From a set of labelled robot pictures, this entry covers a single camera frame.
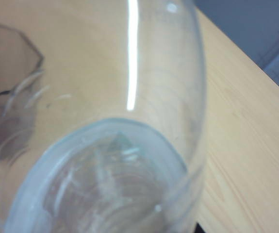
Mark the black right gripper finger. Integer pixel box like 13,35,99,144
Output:
195,222,209,233

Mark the clear mineral water bottle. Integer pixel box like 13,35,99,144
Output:
0,0,206,233

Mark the clear glass mug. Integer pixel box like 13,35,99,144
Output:
0,19,45,163

